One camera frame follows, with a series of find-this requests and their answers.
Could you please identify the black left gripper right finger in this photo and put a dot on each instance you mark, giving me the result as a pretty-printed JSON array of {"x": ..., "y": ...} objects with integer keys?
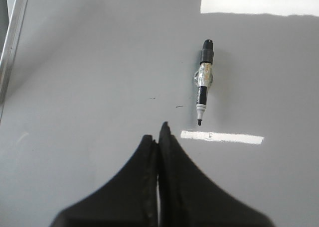
[{"x": 188, "y": 198}]

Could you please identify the white whiteboard with aluminium frame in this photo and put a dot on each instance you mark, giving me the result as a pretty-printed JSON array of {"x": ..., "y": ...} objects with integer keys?
[{"x": 91, "y": 77}]

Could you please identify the black whiteboard marker with tape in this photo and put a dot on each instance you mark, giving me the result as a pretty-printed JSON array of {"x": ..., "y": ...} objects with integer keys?
[{"x": 204, "y": 78}]

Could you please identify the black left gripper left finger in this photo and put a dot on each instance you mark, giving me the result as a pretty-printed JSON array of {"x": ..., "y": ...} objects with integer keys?
[{"x": 129, "y": 199}]

